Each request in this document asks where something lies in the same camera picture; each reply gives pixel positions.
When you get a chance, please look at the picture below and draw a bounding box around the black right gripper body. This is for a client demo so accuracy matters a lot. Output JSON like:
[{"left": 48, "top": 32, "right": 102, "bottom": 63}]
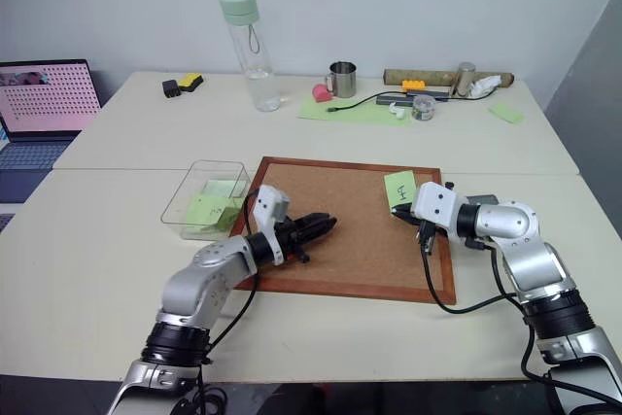
[{"left": 413, "top": 219, "right": 441, "bottom": 257}]

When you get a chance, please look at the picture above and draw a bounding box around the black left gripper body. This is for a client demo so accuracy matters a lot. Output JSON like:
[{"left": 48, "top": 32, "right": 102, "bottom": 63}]
[{"left": 276, "top": 218, "right": 313, "bottom": 263}]

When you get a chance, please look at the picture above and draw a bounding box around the green note with black writing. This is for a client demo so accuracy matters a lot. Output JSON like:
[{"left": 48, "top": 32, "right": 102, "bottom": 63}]
[{"left": 383, "top": 170, "right": 419, "bottom": 211}]

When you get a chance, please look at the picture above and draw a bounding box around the pale green note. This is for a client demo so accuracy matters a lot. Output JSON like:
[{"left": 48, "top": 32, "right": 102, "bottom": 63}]
[{"left": 201, "top": 178, "right": 247, "bottom": 199}]

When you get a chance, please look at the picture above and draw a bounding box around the green note with scribble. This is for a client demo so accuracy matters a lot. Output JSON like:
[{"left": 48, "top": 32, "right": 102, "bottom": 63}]
[{"left": 186, "top": 193, "right": 243, "bottom": 234}]

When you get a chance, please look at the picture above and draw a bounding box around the small clear jar of pushpins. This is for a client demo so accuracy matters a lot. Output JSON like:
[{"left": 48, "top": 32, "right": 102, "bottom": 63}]
[{"left": 410, "top": 94, "right": 436, "bottom": 121}]

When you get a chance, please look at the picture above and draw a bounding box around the clear plastic box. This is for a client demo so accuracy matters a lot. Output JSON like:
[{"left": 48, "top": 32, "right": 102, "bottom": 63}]
[{"left": 160, "top": 158, "right": 251, "bottom": 241}]

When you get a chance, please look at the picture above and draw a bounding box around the blank green sticky note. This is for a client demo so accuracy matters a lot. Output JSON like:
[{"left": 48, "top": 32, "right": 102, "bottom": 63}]
[{"left": 487, "top": 102, "right": 526, "bottom": 126}]

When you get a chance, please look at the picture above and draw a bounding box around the light green paper sheet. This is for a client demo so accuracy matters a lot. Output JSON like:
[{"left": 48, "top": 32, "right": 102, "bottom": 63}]
[{"left": 296, "top": 91, "right": 415, "bottom": 127}]

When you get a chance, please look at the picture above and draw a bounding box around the dark grey hub bar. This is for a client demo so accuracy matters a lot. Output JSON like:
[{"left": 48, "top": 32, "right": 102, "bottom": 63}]
[{"left": 375, "top": 89, "right": 451, "bottom": 107}]

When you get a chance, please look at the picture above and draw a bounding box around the pink rounded object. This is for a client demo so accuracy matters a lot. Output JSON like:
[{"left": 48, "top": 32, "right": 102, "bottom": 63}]
[{"left": 311, "top": 83, "right": 336, "bottom": 104}]

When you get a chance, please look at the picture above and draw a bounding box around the wooden log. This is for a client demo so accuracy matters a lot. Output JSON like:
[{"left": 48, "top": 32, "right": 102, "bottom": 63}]
[{"left": 382, "top": 67, "right": 516, "bottom": 89}]

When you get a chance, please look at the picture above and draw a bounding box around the metal mug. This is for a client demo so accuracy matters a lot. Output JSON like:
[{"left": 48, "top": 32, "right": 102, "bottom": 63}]
[{"left": 324, "top": 60, "right": 359, "bottom": 99}]

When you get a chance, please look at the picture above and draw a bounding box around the metal cylinder can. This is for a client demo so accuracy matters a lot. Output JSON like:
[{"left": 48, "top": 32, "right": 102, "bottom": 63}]
[{"left": 453, "top": 61, "right": 478, "bottom": 97}]

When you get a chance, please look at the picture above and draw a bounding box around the crumpled white tissue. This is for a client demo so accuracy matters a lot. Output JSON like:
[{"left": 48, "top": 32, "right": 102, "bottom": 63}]
[{"left": 467, "top": 74, "right": 503, "bottom": 98}]

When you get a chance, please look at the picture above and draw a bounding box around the clear bottle with green lid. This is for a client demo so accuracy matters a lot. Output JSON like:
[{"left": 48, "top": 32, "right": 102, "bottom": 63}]
[{"left": 218, "top": 0, "right": 284, "bottom": 114}]

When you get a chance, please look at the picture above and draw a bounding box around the yellow and black sponge eraser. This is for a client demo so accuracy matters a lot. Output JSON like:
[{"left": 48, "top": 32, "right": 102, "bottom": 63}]
[{"left": 176, "top": 72, "right": 205, "bottom": 92}]

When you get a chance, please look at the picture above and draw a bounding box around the grey partition panel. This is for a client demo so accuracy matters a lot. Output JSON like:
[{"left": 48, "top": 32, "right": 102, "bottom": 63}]
[{"left": 542, "top": 9, "right": 622, "bottom": 244}]

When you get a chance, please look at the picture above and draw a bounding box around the open laptop with pink screen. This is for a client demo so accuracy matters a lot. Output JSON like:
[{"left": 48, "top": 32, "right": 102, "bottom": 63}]
[{"left": 0, "top": 58, "right": 104, "bottom": 205}]

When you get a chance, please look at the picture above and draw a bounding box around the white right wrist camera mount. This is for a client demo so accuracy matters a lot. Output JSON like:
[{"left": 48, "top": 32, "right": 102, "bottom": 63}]
[{"left": 410, "top": 181, "right": 470, "bottom": 245}]

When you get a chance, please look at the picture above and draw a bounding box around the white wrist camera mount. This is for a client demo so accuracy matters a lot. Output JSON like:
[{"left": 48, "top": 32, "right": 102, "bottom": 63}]
[
  {"left": 410, "top": 181, "right": 470, "bottom": 245},
  {"left": 256, "top": 185, "right": 293, "bottom": 266}
]

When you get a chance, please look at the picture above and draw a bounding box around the cork board with wooden frame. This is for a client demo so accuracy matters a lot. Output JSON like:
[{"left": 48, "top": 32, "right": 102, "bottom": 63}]
[{"left": 227, "top": 156, "right": 458, "bottom": 306}]

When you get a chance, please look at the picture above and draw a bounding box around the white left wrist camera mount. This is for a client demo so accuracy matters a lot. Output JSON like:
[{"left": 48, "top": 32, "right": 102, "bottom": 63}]
[{"left": 256, "top": 185, "right": 293, "bottom": 266}]

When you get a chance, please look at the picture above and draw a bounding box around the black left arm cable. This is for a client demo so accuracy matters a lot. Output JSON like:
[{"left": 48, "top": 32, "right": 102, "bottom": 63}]
[{"left": 179, "top": 190, "right": 263, "bottom": 415}]

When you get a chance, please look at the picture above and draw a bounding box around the thin black cable with plug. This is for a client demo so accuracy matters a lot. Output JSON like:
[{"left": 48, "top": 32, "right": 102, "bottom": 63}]
[{"left": 325, "top": 90, "right": 414, "bottom": 115}]

